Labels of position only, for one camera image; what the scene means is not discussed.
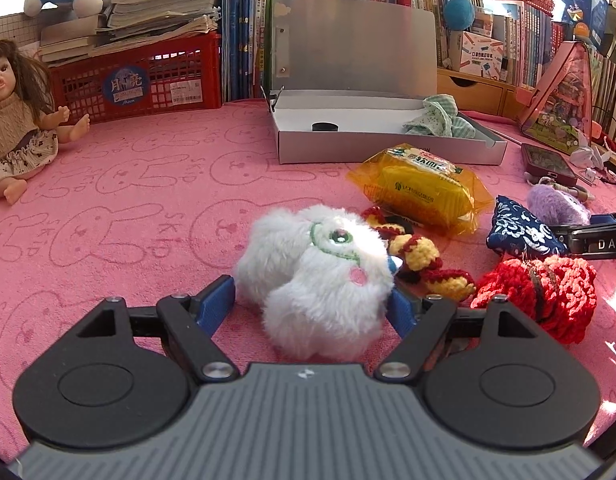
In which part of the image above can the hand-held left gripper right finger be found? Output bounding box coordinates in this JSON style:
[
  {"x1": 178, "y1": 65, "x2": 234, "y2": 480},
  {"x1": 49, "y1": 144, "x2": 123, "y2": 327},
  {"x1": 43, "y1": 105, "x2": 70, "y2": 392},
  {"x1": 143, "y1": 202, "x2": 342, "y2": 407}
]
[{"x1": 374, "y1": 287, "x2": 554, "y2": 383}]

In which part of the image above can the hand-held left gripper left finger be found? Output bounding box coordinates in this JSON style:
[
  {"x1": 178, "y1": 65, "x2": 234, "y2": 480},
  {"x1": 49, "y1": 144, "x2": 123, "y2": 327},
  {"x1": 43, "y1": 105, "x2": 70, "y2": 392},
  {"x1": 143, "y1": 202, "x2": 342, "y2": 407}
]
[{"x1": 75, "y1": 275, "x2": 240, "y2": 384}]

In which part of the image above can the purple fluffy scrunchie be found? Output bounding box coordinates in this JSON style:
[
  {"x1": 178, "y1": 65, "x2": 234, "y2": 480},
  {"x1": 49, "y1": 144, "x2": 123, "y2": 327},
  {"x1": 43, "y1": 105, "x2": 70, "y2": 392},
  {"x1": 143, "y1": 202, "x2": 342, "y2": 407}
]
[{"x1": 526, "y1": 183, "x2": 592, "y2": 227}]

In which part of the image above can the yellow red crochet toy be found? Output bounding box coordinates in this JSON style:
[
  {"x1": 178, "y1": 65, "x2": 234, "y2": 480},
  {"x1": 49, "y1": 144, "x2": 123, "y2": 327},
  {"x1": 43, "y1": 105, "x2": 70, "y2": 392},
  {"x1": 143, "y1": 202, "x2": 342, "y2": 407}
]
[{"x1": 362, "y1": 205, "x2": 477, "y2": 304}]

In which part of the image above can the navy floral scrunchie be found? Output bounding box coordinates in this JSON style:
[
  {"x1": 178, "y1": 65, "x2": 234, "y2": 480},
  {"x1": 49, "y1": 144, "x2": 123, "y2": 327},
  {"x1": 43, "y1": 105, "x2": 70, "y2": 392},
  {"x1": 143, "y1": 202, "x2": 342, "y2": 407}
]
[{"x1": 486, "y1": 195, "x2": 570, "y2": 260}]

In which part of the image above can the red crochet scrunchie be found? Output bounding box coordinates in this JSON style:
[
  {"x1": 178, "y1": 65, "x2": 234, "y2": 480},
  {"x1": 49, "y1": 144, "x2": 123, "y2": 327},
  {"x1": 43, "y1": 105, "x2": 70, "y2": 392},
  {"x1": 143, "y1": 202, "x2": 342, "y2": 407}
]
[{"x1": 470, "y1": 255, "x2": 598, "y2": 345}]

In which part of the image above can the white plush toy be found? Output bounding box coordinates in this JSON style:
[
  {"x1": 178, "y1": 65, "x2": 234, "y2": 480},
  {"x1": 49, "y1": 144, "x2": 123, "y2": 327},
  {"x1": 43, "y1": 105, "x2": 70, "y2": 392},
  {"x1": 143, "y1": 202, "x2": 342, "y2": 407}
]
[{"x1": 236, "y1": 204, "x2": 396, "y2": 361}]

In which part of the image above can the yellow snack packet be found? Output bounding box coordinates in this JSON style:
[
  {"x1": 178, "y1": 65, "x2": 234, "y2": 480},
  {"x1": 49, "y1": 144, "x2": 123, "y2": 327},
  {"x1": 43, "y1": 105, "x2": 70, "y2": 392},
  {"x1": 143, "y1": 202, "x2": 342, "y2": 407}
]
[{"x1": 346, "y1": 143, "x2": 495, "y2": 237}]

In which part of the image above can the silver cardboard box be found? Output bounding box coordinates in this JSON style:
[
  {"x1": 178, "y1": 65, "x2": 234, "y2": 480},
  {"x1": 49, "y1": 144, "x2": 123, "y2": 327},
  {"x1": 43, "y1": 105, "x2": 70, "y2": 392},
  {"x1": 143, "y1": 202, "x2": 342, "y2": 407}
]
[{"x1": 261, "y1": 0, "x2": 509, "y2": 166}]

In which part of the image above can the phone in red case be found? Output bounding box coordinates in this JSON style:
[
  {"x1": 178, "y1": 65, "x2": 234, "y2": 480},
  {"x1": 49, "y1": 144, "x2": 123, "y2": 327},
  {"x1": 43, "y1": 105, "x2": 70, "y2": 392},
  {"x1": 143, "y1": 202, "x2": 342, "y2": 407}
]
[{"x1": 520, "y1": 143, "x2": 579, "y2": 187}]

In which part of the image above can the pink bunny print blanket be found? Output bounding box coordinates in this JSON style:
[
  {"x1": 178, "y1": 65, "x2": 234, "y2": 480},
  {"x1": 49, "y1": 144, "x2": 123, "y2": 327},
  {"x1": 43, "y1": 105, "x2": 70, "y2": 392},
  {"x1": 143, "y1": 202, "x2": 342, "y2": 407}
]
[{"x1": 0, "y1": 97, "x2": 616, "y2": 463}]

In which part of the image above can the pink triangular toy box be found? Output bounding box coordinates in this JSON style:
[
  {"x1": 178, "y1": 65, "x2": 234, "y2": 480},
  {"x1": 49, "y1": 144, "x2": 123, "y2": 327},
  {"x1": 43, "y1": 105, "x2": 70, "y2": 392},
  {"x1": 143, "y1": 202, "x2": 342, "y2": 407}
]
[{"x1": 517, "y1": 40, "x2": 597, "y2": 156}]

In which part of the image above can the wooden drawer unit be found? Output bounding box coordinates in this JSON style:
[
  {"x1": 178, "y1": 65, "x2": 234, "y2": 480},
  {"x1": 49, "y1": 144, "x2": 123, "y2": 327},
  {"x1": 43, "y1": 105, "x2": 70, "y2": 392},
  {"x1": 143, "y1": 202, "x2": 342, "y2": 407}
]
[{"x1": 436, "y1": 67, "x2": 520, "y2": 117}]

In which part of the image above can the row of upright books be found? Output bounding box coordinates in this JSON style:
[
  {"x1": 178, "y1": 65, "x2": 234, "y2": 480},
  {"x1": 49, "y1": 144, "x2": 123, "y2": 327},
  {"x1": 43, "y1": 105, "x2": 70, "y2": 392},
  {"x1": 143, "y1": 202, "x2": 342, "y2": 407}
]
[{"x1": 262, "y1": 0, "x2": 616, "y2": 92}]

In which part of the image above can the green checkered cloth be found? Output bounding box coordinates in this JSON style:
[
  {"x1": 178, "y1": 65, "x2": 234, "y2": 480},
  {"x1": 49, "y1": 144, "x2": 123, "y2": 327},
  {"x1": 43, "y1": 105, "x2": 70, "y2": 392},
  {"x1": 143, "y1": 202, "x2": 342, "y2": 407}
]
[{"x1": 401, "y1": 93, "x2": 478, "y2": 139}]

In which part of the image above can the white label printer box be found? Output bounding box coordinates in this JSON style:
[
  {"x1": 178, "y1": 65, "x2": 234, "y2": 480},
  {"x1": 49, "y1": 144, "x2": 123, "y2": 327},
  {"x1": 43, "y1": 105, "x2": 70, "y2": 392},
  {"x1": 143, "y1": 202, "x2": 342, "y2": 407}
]
[{"x1": 447, "y1": 29, "x2": 505, "y2": 81}]

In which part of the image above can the dark blue carton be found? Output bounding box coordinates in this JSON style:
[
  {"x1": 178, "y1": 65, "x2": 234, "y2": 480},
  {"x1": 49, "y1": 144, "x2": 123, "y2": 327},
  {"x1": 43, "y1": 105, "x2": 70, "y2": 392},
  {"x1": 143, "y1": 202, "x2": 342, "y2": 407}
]
[{"x1": 552, "y1": 0, "x2": 612, "y2": 52}]

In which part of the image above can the red plastic basket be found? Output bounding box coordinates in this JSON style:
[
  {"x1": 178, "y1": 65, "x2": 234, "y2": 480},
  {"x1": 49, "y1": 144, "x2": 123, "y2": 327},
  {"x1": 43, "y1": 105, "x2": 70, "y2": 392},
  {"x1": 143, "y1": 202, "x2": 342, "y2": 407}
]
[{"x1": 48, "y1": 32, "x2": 223, "y2": 124}]

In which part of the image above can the brown haired doll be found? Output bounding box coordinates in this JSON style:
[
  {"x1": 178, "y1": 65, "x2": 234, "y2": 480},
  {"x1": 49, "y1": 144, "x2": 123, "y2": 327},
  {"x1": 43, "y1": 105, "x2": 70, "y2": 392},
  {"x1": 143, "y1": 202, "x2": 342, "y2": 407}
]
[{"x1": 0, "y1": 39, "x2": 91, "y2": 206}]

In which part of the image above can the row of blue folders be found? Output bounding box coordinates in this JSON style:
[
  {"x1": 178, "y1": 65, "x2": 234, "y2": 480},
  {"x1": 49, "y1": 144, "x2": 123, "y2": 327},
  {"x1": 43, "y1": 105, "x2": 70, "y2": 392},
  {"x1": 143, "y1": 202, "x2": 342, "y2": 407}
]
[{"x1": 222, "y1": 0, "x2": 265, "y2": 104}]

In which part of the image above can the stack of worn books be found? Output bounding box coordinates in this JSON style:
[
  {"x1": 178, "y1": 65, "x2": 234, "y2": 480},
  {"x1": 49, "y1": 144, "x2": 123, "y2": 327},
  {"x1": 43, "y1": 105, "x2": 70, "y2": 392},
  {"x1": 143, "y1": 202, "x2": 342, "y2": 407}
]
[{"x1": 38, "y1": 0, "x2": 224, "y2": 67}]

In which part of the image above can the white grid board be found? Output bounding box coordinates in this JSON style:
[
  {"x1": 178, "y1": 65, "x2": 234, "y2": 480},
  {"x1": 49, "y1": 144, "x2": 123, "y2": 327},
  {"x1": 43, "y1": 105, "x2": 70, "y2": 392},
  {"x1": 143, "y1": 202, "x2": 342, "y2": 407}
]
[{"x1": 0, "y1": 12, "x2": 44, "y2": 52}]

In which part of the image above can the black cable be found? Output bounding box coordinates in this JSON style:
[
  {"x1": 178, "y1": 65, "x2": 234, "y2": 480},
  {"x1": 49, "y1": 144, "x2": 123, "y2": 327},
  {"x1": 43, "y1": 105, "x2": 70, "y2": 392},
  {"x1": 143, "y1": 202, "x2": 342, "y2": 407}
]
[{"x1": 590, "y1": 104, "x2": 616, "y2": 184}]

